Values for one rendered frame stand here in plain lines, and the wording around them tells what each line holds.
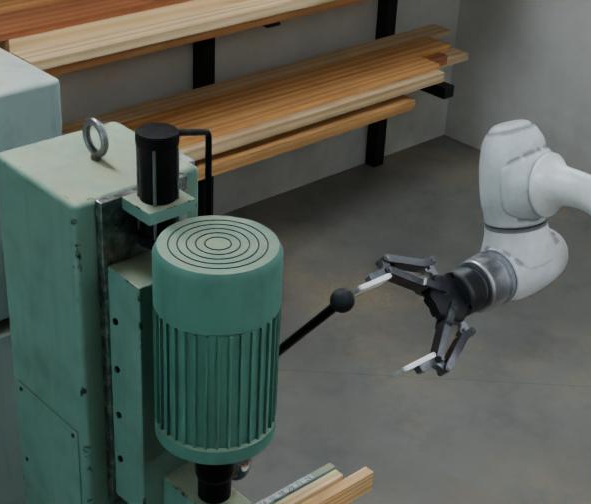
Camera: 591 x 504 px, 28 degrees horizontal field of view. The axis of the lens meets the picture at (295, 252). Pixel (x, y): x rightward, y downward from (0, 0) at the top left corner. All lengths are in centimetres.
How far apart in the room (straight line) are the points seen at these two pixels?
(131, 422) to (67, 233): 31
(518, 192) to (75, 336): 71
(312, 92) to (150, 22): 93
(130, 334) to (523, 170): 65
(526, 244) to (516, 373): 218
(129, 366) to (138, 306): 12
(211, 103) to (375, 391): 123
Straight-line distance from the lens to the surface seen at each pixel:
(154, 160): 160
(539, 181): 184
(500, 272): 187
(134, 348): 170
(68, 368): 181
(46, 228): 172
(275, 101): 436
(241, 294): 151
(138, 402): 175
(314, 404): 380
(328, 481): 203
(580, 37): 519
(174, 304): 154
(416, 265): 182
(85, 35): 362
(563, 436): 382
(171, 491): 185
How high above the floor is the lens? 226
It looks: 29 degrees down
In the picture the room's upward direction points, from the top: 3 degrees clockwise
